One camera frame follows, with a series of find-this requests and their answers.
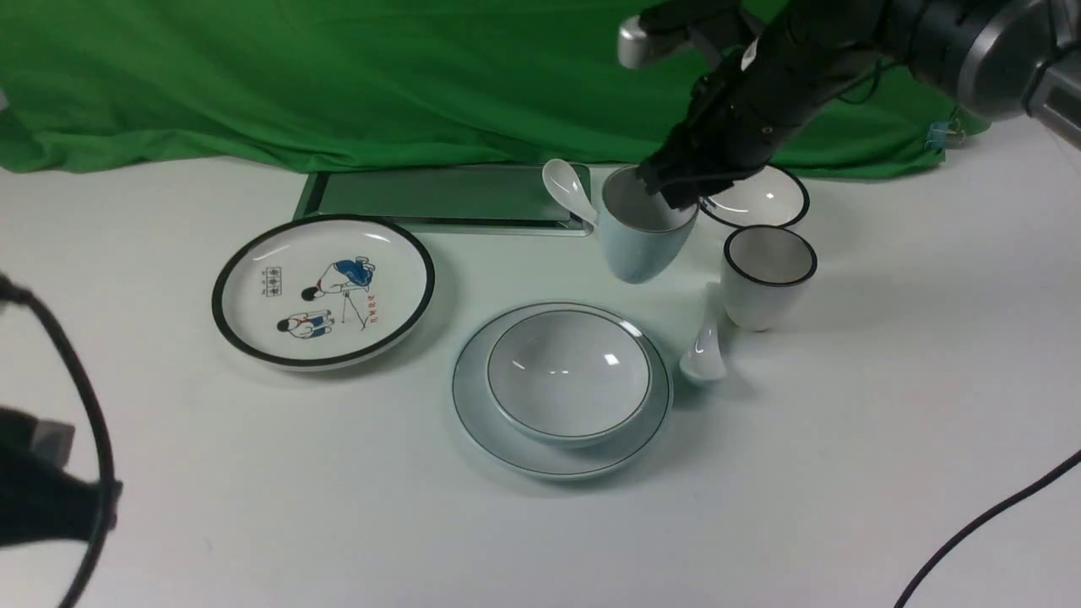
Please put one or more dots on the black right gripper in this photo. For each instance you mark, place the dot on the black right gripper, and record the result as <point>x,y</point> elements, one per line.
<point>770,81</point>

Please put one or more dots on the pale blue cup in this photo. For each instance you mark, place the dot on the pale blue cup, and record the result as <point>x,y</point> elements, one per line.
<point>640,234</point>

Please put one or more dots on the plain white spoon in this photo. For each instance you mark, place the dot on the plain white spoon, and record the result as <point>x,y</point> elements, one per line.
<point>703,363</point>

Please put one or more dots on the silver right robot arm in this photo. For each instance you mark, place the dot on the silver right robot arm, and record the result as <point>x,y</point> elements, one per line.
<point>995,59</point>

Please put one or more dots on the white black-rimmed bowl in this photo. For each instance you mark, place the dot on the white black-rimmed bowl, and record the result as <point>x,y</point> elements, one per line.
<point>773,197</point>

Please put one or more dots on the blue binder clip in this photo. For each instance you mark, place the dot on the blue binder clip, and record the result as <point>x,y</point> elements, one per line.
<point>943,135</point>

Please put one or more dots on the white black-rimmed cup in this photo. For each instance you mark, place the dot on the white black-rimmed cup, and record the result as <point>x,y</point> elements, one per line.
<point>764,270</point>

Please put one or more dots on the white spoon with print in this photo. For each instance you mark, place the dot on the white spoon with print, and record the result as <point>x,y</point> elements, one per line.
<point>565,187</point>

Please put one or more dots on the dark glass tray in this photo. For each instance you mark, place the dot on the dark glass tray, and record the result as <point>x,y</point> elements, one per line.
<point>488,198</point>

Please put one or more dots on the pale blue bowl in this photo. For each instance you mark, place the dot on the pale blue bowl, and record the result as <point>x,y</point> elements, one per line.
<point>569,377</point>

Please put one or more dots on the pale blue plate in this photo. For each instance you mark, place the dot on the pale blue plate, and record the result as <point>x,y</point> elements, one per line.
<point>493,434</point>

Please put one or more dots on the black-rimmed cartoon plate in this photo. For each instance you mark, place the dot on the black-rimmed cartoon plate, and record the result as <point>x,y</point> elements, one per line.
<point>322,293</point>

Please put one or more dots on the green backdrop cloth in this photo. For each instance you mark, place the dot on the green backdrop cloth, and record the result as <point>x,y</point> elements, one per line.
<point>328,85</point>

